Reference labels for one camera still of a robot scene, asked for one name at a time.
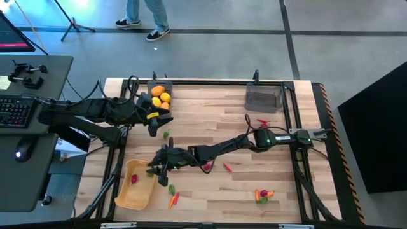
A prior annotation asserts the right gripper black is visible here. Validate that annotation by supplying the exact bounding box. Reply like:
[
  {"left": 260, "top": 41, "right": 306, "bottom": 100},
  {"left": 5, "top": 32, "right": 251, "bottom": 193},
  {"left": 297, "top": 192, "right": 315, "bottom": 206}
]
[{"left": 147, "top": 138, "right": 191, "bottom": 187}]

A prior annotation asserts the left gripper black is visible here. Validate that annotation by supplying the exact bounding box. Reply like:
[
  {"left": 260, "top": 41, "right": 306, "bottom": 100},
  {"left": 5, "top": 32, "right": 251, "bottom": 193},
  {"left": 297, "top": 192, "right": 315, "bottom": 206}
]
[{"left": 135, "top": 94, "right": 174, "bottom": 137}]

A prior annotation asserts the yellow plastic basket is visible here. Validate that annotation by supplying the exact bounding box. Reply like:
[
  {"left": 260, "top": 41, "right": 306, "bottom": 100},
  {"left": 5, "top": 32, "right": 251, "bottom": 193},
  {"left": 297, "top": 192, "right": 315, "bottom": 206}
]
[{"left": 114, "top": 158, "right": 158, "bottom": 211}]

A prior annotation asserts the grey plastic bin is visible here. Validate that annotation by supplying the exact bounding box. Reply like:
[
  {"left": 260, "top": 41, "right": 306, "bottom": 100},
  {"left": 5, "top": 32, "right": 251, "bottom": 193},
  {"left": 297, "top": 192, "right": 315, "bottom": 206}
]
[
  {"left": 146, "top": 80, "right": 174, "bottom": 118},
  {"left": 244, "top": 81, "right": 284, "bottom": 114}
]

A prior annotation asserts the white box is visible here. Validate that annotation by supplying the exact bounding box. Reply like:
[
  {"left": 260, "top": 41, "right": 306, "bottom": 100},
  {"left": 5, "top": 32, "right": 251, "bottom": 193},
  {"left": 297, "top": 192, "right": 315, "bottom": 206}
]
[{"left": 54, "top": 138, "right": 92, "bottom": 160}]

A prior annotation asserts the person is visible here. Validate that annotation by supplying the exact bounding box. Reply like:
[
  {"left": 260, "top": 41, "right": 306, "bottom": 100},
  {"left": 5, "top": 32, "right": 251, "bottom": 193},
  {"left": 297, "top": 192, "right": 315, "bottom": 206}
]
[{"left": 114, "top": 0, "right": 171, "bottom": 43}]

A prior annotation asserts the grey desk with keyboard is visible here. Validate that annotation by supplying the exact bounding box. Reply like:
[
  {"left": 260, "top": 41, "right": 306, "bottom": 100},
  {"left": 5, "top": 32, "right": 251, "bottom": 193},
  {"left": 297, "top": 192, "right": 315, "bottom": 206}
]
[{"left": 0, "top": 55, "right": 74, "bottom": 137}]

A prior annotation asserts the grey desk with mouse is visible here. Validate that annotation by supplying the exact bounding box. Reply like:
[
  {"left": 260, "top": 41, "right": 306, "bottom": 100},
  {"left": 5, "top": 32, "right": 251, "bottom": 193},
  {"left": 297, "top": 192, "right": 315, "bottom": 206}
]
[{"left": 0, "top": 133, "right": 60, "bottom": 213}]

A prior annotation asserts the black tripod stand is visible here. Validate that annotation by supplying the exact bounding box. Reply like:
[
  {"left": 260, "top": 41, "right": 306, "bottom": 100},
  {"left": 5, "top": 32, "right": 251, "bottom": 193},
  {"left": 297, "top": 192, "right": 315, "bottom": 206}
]
[{"left": 52, "top": 0, "right": 96, "bottom": 43}]

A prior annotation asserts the black computer mouse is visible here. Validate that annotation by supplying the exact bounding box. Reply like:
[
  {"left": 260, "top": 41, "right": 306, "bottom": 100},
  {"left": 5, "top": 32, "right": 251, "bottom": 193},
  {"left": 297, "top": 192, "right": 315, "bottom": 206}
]
[{"left": 15, "top": 137, "right": 36, "bottom": 163}]

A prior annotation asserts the black screw clamp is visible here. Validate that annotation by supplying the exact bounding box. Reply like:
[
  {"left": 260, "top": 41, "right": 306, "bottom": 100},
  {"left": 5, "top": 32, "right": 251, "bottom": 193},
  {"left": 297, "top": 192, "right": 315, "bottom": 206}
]
[
  {"left": 12, "top": 62, "right": 48, "bottom": 74},
  {"left": 6, "top": 73, "right": 45, "bottom": 90}
]

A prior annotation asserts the black backlit keyboard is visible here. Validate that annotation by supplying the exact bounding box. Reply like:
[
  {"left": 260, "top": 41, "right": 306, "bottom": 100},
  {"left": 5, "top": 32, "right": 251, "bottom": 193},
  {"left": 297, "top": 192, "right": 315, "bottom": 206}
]
[{"left": 0, "top": 94, "right": 38, "bottom": 130}]

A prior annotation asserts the pale paper note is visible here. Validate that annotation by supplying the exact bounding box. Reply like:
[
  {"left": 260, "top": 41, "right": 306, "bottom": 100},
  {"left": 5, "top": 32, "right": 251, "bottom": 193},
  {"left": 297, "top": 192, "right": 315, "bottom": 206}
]
[{"left": 0, "top": 75, "right": 12, "bottom": 91}]

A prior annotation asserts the black computer monitor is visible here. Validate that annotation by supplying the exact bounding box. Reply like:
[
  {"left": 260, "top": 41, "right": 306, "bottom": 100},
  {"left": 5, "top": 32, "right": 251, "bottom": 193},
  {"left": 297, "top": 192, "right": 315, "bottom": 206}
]
[{"left": 0, "top": 11, "right": 36, "bottom": 53}]

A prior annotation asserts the large black box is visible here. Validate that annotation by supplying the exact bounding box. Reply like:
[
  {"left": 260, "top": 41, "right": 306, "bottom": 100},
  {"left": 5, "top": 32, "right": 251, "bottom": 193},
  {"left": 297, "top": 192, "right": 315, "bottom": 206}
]
[{"left": 336, "top": 61, "right": 407, "bottom": 195}]

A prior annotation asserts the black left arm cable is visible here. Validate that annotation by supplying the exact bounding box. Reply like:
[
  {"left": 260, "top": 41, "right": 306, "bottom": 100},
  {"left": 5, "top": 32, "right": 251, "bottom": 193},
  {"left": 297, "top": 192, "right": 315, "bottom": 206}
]
[{"left": 97, "top": 75, "right": 141, "bottom": 106}]

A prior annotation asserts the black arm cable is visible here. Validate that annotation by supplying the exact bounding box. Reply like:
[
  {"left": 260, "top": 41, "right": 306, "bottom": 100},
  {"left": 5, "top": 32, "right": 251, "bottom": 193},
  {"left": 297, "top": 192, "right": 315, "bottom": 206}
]
[
  {"left": 244, "top": 113, "right": 287, "bottom": 134},
  {"left": 97, "top": 75, "right": 141, "bottom": 106}
]

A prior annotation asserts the black metal rig frame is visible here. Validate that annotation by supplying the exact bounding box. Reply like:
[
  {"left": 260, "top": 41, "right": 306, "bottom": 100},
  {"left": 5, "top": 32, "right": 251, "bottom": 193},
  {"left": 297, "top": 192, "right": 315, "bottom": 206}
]
[{"left": 75, "top": 78, "right": 343, "bottom": 229}]

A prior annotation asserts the white metal bracket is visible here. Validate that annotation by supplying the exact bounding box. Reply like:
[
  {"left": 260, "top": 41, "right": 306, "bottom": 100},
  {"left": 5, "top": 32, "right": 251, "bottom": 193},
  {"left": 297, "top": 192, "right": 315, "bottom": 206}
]
[
  {"left": 278, "top": 223, "right": 315, "bottom": 229},
  {"left": 100, "top": 221, "right": 137, "bottom": 229}
]

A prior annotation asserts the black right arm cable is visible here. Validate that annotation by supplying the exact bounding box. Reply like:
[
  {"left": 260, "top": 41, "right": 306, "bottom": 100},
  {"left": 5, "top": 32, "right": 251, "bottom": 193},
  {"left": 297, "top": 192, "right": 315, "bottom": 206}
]
[{"left": 244, "top": 113, "right": 287, "bottom": 134}]

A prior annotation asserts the black desk cable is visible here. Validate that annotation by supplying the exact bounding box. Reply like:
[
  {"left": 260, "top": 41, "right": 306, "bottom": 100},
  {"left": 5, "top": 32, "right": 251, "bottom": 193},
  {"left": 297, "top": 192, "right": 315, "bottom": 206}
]
[{"left": 63, "top": 78, "right": 84, "bottom": 100}]

